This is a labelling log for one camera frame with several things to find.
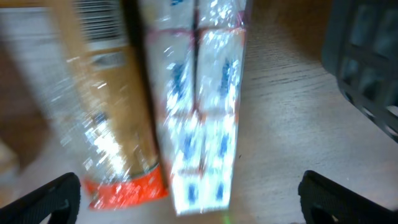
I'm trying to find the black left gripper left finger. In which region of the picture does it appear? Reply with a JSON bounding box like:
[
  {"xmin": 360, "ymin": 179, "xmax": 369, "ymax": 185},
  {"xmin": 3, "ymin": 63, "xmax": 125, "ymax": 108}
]
[{"xmin": 1, "ymin": 172, "xmax": 81, "ymax": 224}]

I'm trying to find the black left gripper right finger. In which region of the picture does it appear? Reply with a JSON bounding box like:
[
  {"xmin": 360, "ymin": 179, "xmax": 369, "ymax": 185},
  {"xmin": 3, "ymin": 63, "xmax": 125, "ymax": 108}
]
[{"xmin": 298, "ymin": 170, "xmax": 397, "ymax": 224}]

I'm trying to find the orange spaghetti packet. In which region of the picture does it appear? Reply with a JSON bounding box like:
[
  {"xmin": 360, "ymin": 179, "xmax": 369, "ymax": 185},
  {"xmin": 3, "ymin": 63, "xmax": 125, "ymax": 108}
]
[{"xmin": 49, "ymin": 0, "xmax": 168, "ymax": 209}]

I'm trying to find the tissue pack multipack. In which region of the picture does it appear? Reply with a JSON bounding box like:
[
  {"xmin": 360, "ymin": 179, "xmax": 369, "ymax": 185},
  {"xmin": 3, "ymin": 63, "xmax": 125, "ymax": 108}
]
[{"xmin": 137, "ymin": 0, "xmax": 251, "ymax": 215}]

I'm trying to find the grey plastic basket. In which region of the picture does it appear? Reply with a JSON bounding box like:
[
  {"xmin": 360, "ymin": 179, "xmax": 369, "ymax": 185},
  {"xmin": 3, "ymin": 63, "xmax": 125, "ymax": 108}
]
[{"xmin": 321, "ymin": 0, "xmax": 397, "ymax": 141}]

